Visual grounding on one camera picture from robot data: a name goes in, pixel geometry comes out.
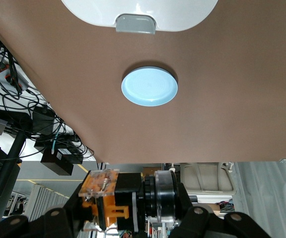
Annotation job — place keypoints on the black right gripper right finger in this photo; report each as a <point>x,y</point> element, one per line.
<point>200,223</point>

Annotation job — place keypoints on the beige plastic bin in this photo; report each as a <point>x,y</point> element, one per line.
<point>207,178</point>

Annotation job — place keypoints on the black power adapter with label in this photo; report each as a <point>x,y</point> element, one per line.
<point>58,163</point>

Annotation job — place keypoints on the orange and black switch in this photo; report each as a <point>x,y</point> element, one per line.
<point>125,193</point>

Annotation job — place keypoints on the black stand pole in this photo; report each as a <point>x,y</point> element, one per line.
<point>9,163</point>

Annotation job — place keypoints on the black flat power brick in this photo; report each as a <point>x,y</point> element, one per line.
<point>43,121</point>

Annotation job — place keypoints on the light blue round plate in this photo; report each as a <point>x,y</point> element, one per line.
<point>149,86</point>

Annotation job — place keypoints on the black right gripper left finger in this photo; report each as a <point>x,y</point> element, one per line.
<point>58,223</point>

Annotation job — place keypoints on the white slatted rack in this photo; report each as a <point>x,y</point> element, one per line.
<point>38,200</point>

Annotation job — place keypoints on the white lidded box grey latches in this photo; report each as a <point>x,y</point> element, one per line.
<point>138,7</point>

